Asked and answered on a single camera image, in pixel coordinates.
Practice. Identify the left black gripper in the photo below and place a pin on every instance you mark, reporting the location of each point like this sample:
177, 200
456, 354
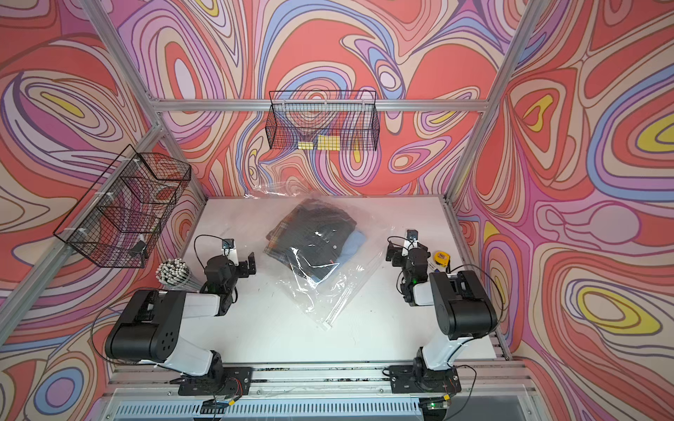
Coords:
246, 264

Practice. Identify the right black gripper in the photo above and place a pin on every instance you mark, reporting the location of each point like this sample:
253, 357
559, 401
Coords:
397, 253

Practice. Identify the red plaid shirt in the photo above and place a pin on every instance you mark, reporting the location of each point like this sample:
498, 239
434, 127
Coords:
280, 241

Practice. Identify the clear plastic vacuum bag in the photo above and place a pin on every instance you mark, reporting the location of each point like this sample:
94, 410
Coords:
325, 302

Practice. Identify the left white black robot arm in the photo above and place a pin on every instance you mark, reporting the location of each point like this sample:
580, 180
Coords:
149, 328

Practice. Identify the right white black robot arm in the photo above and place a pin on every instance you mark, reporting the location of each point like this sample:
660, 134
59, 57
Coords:
463, 312

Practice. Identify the light blue folded shirt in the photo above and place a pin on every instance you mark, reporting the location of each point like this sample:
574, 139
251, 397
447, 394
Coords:
351, 246

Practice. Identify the yellow tape measure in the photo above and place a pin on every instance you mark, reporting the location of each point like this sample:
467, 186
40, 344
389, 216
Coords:
441, 259

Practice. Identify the bundle of white sticks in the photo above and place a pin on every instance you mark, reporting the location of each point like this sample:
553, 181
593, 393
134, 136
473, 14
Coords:
175, 274

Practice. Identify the yellow sticky note blocks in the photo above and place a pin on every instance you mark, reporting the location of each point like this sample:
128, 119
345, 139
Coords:
322, 143

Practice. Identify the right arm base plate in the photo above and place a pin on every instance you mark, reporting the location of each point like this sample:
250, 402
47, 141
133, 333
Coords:
409, 379

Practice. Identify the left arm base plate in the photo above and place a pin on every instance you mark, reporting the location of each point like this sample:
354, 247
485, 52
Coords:
227, 382

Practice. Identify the black wire basket left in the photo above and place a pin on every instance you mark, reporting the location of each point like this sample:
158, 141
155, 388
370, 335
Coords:
118, 221

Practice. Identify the black wire basket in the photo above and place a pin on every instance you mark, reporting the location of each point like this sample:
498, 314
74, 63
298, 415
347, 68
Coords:
118, 221
303, 114

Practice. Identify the black wire basket back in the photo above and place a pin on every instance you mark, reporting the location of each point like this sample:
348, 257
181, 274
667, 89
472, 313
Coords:
303, 114

